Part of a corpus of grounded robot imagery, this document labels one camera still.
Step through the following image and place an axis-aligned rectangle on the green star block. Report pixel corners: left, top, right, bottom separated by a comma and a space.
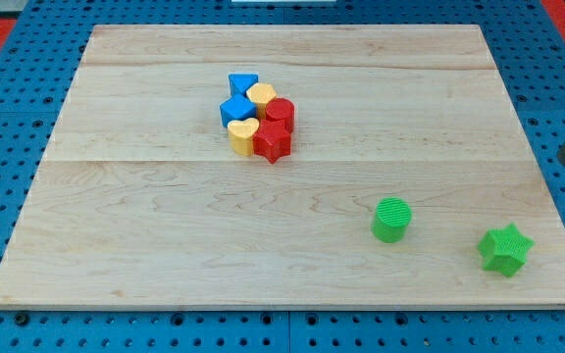
477, 223, 536, 277

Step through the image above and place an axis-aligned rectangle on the yellow heart block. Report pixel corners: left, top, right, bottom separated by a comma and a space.
227, 118, 260, 157

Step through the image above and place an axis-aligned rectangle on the green cylinder block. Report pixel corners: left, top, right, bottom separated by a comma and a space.
371, 197, 412, 243

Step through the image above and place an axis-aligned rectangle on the blue cube block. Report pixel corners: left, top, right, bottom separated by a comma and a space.
220, 94, 257, 127

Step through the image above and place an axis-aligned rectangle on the red cylinder block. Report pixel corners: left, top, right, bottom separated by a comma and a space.
265, 98, 295, 133

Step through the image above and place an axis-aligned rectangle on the red star block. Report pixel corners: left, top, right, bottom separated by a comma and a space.
253, 120, 291, 164

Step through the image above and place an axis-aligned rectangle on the wooden board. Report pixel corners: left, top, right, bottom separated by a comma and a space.
0, 25, 565, 312

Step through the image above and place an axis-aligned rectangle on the yellow hexagon block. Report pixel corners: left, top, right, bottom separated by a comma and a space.
246, 82, 277, 120

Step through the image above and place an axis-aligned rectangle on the blue triangle block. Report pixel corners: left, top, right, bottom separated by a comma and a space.
228, 73, 259, 96

